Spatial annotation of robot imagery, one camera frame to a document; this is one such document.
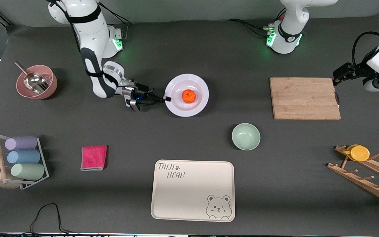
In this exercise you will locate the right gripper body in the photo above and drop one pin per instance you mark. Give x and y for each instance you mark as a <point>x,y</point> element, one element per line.
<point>142,89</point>

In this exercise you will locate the white round plate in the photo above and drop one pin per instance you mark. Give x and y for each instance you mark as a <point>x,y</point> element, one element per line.
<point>176,105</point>

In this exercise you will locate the orange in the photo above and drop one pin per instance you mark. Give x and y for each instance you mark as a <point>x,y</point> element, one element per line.
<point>189,95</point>

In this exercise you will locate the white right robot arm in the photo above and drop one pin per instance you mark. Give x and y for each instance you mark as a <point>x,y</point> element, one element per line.
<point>92,36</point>

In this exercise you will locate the bamboo cutting board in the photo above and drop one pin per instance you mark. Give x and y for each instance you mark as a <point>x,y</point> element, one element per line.
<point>304,98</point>

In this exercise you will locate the pink folded cloth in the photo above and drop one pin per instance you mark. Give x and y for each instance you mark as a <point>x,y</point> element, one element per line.
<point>94,158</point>

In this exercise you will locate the yellow mug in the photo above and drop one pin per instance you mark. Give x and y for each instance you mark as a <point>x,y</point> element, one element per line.
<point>360,153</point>

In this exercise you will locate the pink bowl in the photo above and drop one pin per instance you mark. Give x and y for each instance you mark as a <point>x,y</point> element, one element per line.
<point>49,85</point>

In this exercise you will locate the mint green bowl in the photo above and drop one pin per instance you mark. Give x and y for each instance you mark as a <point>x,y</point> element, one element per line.
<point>246,136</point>

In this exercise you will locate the cream bear print tray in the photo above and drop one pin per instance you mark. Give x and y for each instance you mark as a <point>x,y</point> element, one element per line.
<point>189,194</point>

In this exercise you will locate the metal scoop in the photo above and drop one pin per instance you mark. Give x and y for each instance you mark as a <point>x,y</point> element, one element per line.
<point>35,82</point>

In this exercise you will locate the wooden peg drying rack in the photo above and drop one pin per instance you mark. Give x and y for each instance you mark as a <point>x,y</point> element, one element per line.
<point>364,184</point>

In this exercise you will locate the purple cup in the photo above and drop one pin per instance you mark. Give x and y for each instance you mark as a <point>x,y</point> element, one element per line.
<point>21,143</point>

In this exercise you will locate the blue cup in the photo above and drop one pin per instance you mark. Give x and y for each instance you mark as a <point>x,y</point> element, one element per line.
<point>23,156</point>

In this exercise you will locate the pale green cup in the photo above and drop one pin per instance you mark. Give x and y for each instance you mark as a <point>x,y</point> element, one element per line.
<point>28,171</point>

